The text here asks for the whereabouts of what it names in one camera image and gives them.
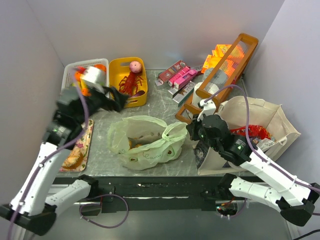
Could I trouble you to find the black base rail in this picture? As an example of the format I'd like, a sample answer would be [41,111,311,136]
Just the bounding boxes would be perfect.
[54,174,276,213]

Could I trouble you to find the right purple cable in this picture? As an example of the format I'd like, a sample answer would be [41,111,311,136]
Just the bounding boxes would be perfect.
[203,84,320,221]

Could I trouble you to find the pink toy onion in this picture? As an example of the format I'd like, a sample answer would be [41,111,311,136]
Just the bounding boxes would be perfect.
[129,61,143,74]

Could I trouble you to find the dark red box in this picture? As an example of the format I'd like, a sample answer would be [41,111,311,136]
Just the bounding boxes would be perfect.
[155,60,187,87]

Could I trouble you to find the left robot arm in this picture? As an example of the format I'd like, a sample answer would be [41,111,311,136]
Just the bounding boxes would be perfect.
[0,86,129,240]

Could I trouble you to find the yellow plastic bin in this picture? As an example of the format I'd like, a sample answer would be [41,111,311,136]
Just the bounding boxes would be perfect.
[109,57,148,108]

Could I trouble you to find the floral bread tray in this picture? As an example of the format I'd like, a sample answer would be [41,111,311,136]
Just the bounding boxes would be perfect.
[59,119,94,172]

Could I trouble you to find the pink box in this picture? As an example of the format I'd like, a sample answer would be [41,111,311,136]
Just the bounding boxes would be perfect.
[168,68,198,90]

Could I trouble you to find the toy orange fruit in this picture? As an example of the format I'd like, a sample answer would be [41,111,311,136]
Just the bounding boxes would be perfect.
[81,87,91,97]

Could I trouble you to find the large red snack bag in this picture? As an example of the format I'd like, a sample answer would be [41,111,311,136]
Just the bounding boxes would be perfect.
[230,124,272,140]

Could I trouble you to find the beige canvas tote bag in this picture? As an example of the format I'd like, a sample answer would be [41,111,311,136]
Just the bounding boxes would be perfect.
[194,96,301,176]

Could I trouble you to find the light green plastic bag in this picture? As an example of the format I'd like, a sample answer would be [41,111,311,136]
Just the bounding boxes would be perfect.
[107,115,188,170]

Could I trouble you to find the orange toy pumpkin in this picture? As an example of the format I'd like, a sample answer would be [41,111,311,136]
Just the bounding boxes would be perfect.
[94,64,107,73]

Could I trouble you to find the wooden snack tray box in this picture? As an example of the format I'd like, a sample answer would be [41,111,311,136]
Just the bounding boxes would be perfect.
[175,33,259,123]

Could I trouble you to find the white plastic fruit basket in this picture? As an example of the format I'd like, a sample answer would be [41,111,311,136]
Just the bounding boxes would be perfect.
[61,58,109,92]

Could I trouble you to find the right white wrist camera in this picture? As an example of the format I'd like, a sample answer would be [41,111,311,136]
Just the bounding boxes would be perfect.
[197,99,216,122]

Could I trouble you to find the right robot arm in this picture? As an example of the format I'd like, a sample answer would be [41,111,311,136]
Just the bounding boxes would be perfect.
[186,115,320,227]

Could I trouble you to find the white black box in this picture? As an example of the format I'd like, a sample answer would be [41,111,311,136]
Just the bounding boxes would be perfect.
[168,81,197,107]

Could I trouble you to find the orange cracker boxes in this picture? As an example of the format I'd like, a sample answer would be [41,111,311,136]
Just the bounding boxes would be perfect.
[201,43,247,89]

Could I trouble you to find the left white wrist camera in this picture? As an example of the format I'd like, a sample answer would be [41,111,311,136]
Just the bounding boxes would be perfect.
[80,66,106,93]

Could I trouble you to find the purple cable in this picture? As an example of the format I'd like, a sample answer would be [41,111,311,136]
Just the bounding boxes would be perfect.
[6,68,130,240]
[203,84,320,221]

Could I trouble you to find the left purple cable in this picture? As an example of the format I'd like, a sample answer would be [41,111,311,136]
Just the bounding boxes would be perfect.
[6,68,130,240]

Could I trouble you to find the grey toy fish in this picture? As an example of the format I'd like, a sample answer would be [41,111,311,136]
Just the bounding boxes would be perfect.
[128,135,162,148]

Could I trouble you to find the red toy lobster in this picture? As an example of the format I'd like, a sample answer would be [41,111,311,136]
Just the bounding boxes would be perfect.
[115,71,148,97]

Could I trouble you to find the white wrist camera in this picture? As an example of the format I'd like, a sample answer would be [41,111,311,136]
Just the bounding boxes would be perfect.
[197,99,216,122]
[80,66,106,93]

